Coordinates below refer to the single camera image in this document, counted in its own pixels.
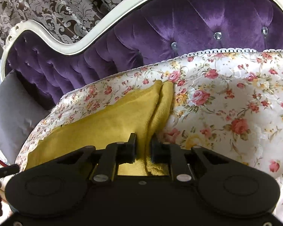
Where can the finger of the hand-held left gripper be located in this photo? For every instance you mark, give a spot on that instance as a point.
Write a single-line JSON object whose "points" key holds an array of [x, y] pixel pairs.
{"points": [[7, 170]]}

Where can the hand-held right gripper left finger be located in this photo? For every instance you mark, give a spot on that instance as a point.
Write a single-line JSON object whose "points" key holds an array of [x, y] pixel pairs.
{"points": [[129, 150]]}

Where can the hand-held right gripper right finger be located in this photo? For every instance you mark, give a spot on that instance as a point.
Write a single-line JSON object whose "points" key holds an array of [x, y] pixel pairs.
{"points": [[156, 153]]}

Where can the mustard yellow knit garment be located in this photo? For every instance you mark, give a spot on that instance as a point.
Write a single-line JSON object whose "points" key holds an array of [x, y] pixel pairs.
{"points": [[108, 122]]}

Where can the grey pillow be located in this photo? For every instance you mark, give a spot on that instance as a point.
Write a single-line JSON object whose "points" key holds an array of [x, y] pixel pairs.
{"points": [[11, 122]]}

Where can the floral bedspread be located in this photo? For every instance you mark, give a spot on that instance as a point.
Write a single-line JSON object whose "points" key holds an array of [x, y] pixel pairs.
{"points": [[226, 98]]}

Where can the damask patterned curtain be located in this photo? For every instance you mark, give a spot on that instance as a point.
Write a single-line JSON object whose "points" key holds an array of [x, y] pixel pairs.
{"points": [[49, 4]]}

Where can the purple tufted headboard white frame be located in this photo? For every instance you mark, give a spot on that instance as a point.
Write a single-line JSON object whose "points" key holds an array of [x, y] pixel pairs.
{"points": [[191, 23]]}

